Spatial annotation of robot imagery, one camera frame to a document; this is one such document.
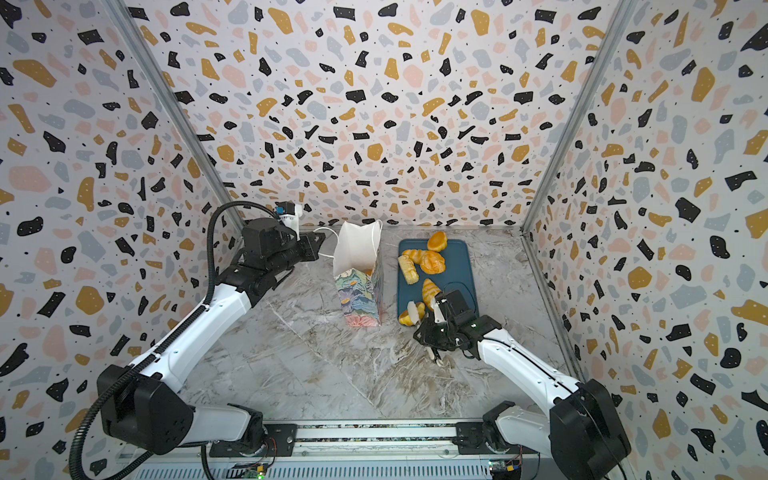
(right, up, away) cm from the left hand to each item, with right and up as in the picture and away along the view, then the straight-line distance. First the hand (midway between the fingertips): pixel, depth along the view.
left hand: (324, 229), depth 76 cm
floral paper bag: (+8, -11, 0) cm, 14 cm away
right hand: (+23, -28, +6) cm, 36 cm away
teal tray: (+39, -14, +32) cm, 53 cm away
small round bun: (+33, -2, +36) cm, 49 cm away
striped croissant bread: (+29, -19, +22) cm, 41 cm away
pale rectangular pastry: (+22, -12, +27) cm, 37 cm away
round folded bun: (+30, -10, +27) cm, 42 cm away
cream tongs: (+27, -31, 0) cm, 41 cm away
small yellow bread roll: (+21, -26, +15) cm, 37 cm away
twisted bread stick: (+25, -7, +33) cm, 42 cm away
